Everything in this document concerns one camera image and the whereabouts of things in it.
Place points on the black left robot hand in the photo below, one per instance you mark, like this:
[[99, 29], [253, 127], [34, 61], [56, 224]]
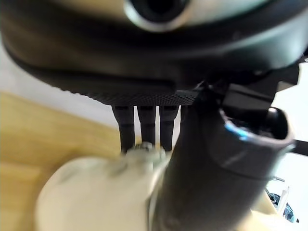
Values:
[[149, 72]]

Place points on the light wooden shoe rack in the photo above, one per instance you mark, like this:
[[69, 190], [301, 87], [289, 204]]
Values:
[[36, 144]]

